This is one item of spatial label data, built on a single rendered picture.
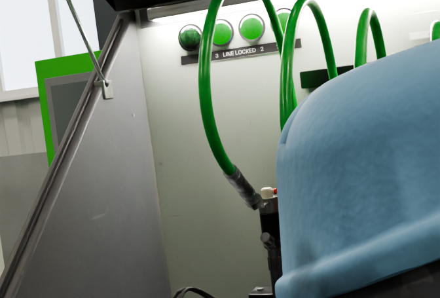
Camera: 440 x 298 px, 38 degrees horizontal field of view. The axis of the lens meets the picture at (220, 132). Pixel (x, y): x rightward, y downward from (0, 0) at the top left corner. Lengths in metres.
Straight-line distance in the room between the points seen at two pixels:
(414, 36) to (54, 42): 4.56
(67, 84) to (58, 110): 0.17
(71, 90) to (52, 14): 1.74
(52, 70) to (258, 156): 2.86
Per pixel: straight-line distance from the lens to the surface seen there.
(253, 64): 1.17
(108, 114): 1.13
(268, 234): 0.86
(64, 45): 5.50
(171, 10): 1.20
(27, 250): 0.94
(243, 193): 0.79
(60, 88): 3.90
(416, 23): 1.11
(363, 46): 0.74
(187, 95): 1.21
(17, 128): 5.71
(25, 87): 5.69
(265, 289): 0.96
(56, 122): 3.93
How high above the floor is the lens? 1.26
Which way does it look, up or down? 3 degrees down
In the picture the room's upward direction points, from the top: 7 degrees counter-clockwise
